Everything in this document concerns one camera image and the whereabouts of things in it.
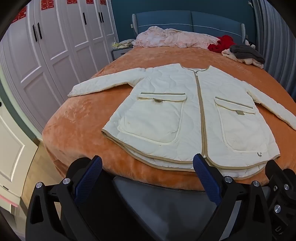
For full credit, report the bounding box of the white panelled wardrobe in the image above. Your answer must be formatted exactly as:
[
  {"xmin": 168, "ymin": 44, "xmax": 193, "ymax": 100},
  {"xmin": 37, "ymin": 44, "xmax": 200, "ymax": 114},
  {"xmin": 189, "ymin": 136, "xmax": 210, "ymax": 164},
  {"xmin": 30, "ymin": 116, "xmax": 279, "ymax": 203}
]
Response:
[{"xmin": 0, "ymin": 0, "xmax": 118, "ymax": 133}]

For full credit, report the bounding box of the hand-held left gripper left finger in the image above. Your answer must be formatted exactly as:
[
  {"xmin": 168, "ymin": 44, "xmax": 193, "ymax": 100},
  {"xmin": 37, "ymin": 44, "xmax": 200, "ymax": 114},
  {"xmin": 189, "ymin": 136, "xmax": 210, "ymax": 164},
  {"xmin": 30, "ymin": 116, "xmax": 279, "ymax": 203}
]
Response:
[{"xmin": 25, "ymin": 156, "xmax": 103, "ymax": 241}]

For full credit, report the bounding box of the grey knitted cloth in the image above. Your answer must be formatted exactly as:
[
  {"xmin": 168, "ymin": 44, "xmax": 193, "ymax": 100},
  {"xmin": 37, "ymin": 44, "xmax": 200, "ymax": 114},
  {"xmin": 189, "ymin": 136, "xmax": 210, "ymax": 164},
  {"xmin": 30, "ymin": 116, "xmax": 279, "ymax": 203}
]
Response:
[{"xmin": 229, "ymin": 44, "xmax": 265, "ymax": 65}]

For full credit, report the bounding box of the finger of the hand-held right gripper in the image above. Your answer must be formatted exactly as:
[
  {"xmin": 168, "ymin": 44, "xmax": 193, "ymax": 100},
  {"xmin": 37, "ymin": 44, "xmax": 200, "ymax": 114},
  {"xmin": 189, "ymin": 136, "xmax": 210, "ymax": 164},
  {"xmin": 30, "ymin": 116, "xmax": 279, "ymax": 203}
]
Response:
[{"xmin": 265, "ymin": 159, "xmax": 296, "ymax": 218}]

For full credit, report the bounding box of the dark nightstand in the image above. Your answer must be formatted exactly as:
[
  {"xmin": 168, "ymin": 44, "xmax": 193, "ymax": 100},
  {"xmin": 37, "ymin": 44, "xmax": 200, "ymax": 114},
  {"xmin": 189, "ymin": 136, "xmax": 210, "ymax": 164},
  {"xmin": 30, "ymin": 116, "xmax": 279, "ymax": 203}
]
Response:
[{"xmin": 111, "ymin": 47, "xmax": 134, "ymax": 62}]

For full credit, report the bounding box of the pale yellow cloth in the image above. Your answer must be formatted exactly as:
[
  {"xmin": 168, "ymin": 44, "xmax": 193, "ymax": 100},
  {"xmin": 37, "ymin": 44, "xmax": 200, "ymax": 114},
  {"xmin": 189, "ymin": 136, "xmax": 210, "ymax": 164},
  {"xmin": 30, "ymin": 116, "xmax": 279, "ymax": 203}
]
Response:
[{"xmin": 112, "ymin": 39, "xmax": 136, "ymax": 49}]

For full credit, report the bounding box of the grey curtain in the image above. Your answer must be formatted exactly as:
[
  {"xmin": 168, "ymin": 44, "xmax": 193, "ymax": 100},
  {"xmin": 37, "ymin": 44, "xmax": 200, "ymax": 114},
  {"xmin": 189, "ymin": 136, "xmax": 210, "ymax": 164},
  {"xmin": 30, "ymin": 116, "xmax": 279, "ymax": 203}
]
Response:
[{"xmin": 252, "ymin": 0, "xmax": 296, "ymax": 98}]

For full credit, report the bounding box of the white quilted jacket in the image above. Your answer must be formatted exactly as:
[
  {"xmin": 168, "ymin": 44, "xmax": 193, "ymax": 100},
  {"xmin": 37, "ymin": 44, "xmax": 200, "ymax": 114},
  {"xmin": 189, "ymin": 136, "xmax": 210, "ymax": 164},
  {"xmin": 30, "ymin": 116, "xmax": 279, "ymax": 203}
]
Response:
[{"xmin": 67, "ymin": 63, "xmax": 296, "ymax": 179}]

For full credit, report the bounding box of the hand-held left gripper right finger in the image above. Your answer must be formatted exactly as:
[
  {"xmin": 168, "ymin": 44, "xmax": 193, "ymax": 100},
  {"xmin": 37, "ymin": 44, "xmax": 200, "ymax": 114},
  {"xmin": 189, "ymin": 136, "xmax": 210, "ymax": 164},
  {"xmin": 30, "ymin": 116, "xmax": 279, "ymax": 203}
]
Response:
[{"xmin": 193, "ymin": 153, "xmax": 272, "ymax": 241}]

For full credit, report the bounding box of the pink quilt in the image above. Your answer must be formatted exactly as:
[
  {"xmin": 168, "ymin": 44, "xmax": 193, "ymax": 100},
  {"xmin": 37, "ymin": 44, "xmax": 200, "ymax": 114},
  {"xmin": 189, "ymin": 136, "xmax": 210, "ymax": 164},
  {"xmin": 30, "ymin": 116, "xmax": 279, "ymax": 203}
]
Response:
[{"xmin": 132, "ymin": 26, "xmax": 221, "ymax": 49}]

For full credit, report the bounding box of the red cloth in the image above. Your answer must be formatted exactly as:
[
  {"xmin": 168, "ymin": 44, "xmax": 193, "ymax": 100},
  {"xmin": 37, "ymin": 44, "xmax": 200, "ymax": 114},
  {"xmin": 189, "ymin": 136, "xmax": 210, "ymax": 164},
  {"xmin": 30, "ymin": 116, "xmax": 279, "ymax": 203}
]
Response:
[{"xmin": 207, "ymin": 35, "xmax": 237, "ymax": 53}]

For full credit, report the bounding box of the orange fleece blanket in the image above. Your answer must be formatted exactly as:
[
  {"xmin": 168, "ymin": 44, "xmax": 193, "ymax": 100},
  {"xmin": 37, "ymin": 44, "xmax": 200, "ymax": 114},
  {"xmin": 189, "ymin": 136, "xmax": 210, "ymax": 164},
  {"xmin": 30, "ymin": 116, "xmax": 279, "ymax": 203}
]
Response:
[{"xmin": 42, "ymin": 45, "xmax": 296, "ymax": 192}]

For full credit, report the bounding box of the cream door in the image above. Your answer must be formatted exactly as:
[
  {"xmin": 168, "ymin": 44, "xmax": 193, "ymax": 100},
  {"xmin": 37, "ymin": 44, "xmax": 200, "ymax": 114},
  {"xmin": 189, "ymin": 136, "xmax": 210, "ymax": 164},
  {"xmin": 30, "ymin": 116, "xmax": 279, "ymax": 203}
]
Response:
[{"xmin": 0, "ymin": 111, "xmax": 38, "ymax": 210}]

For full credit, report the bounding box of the dark grey padded bench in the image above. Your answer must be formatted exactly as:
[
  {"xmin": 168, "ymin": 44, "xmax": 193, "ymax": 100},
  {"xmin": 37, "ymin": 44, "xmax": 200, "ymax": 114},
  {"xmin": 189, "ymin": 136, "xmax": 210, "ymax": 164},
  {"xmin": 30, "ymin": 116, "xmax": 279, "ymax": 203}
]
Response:
[{"xmin": 67, "ymin": 158, "xmax": 271, "ymax": 241}]

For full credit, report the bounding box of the blue padded headboard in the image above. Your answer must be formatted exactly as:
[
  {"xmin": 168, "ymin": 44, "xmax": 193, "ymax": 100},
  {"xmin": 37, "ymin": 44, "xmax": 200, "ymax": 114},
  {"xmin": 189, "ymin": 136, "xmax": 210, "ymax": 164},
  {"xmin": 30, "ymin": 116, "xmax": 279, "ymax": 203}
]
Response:
[{"xmin": 132, "ymin": 10, "xmax": 245, "ymax": 44}]

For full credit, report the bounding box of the cream cloth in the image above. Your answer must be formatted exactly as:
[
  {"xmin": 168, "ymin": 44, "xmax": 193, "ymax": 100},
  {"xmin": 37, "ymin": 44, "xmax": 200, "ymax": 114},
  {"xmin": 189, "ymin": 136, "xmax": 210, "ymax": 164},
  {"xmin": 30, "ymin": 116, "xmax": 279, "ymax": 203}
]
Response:
[{"xmin": 221, "ymin": 49, "xmax": 264, "ymax": 69}]

